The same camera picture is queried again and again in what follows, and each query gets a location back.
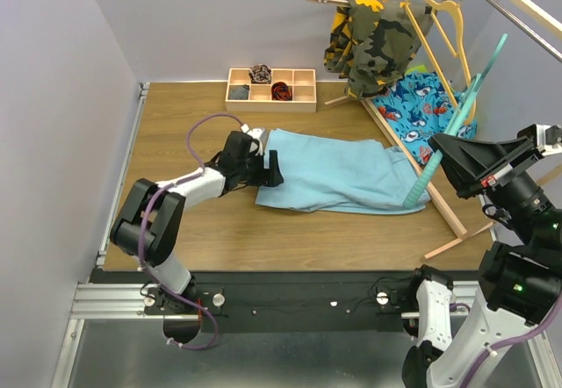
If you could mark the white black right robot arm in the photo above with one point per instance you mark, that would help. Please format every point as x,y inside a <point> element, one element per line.
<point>519,287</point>

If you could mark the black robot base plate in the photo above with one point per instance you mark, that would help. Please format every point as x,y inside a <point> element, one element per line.
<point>298,301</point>

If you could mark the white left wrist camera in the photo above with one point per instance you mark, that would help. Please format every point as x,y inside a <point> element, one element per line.
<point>258,136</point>

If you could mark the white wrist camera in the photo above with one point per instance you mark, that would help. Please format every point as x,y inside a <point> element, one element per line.
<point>258,136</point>
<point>547,139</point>

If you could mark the aluminium front frame rail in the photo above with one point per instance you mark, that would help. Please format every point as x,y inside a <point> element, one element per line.
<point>112,342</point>

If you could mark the blue shark print shorts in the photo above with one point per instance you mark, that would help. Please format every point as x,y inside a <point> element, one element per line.
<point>416,107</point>

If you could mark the grey rolled sock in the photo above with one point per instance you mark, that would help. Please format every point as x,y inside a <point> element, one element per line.
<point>238,92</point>

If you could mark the aluminium table edge rail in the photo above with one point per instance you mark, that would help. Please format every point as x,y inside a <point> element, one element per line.
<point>104,244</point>

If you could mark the orange black rolled sock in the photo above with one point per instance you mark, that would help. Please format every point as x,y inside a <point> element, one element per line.
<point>281,91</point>

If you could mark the light blue trousers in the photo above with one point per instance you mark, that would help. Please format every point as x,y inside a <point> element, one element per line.
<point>339,176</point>

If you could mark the teal plastic hanger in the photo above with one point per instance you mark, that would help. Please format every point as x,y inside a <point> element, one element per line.
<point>466,101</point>

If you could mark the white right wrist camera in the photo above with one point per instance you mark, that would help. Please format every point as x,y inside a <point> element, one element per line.
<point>547,139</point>

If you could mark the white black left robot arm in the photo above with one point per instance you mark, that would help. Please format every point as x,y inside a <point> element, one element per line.
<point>148,222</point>

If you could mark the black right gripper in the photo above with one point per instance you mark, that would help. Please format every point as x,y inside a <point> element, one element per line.
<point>470,160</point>

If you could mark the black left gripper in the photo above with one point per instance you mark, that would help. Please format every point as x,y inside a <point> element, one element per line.
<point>270,176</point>

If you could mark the wooden compartment tray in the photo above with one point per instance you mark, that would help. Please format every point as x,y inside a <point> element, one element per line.
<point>302,81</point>

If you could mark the camouflage shorts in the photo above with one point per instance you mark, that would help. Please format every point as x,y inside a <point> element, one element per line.
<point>370,46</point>

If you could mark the patterned pink black sock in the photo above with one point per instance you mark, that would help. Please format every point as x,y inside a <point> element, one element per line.
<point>260,74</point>

